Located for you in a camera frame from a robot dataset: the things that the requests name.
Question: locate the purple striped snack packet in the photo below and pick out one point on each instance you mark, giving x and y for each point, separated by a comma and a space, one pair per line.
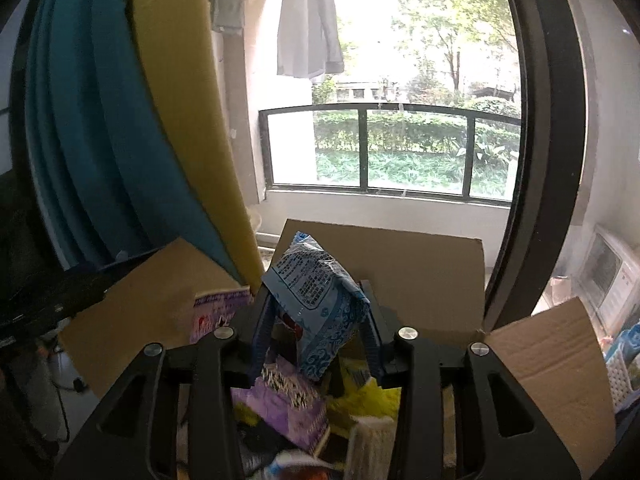
285, 405

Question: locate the white plastic bag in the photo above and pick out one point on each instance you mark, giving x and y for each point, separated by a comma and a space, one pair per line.
561, 292

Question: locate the white plastic basket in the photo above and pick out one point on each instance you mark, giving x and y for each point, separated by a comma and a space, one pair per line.
622, 365

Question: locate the yellow green snack bag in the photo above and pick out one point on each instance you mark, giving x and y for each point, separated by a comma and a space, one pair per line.
365, 402

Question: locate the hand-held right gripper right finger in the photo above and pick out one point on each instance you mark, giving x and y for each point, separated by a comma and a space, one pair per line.
372, 340

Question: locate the white balcony appliance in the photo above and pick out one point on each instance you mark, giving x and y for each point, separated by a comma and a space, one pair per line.
612, 275

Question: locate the grey electrical box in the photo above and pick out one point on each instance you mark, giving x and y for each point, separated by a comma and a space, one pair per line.
226, 5

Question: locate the teal curtain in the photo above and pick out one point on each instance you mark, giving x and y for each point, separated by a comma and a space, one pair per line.
100, 135

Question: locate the purple white snack packet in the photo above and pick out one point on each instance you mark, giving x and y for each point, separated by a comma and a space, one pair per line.
220, 315

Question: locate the cardboard box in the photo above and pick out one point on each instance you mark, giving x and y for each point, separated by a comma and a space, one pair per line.
425, 280

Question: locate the light blue snack packet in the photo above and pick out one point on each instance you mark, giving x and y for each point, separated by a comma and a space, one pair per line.
320, 305

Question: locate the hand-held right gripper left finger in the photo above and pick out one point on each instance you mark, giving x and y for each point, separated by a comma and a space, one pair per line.
262, 340

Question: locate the black door frame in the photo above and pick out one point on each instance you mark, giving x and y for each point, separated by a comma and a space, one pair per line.
545, 135

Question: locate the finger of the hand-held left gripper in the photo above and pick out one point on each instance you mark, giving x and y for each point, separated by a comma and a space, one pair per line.
110, 272

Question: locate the yellow curtain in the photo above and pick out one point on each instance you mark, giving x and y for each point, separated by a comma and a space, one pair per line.
185, 110

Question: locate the grey hanging shirt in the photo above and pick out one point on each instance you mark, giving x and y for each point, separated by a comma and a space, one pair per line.
307, 25

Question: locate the black balcony railing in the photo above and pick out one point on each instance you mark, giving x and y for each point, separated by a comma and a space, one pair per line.
390, 108

